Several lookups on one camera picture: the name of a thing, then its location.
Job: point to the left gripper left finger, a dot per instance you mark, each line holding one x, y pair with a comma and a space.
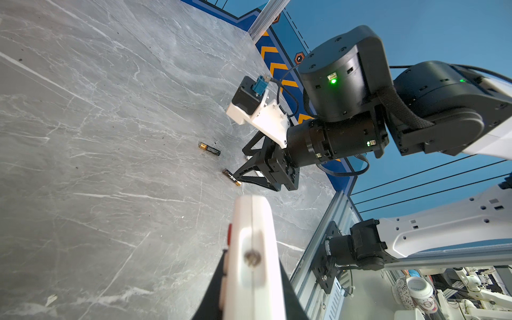
209, 308

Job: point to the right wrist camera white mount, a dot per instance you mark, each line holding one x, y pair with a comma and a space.
250, 104

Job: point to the white remote control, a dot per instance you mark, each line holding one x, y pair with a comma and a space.
251, 286

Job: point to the black AAA battery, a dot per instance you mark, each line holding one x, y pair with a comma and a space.
231, 176
209, 149

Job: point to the right aluminium corner post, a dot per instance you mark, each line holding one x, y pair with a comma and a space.
265, 18

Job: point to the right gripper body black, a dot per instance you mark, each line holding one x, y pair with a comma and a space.
316, 142

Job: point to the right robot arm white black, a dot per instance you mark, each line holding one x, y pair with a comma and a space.
356, 107

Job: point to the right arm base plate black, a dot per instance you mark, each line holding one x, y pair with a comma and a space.
332, 257

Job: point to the white paper cup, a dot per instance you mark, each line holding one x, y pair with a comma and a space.
422, 294

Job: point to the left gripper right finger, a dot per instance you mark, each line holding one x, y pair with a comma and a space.
293, 308

